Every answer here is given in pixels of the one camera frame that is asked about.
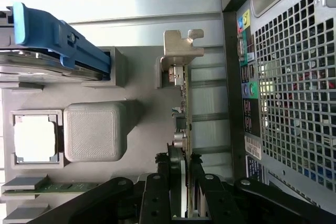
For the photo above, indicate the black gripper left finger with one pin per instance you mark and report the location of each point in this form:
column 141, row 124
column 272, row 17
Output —
column 92, row 203

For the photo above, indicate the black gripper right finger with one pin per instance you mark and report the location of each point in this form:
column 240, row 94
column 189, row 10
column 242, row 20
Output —
column 262, row 203

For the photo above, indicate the green RAM stick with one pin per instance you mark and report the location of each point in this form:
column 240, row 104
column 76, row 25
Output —
column 60, row 187

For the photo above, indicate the grey parts rack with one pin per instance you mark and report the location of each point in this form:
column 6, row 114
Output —
column 147, row 140

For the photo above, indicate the silver CPU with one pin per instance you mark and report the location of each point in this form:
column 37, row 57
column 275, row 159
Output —
column 34, row 140

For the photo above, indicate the open black PC case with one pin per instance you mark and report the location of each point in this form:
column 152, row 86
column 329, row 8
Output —
column 288, row 77

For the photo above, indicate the silver hard disk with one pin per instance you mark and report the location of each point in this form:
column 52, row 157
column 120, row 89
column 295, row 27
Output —
column 26, row 69

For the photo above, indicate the blue disk caddy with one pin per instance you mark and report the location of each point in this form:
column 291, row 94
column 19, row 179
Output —
column 39, row 24

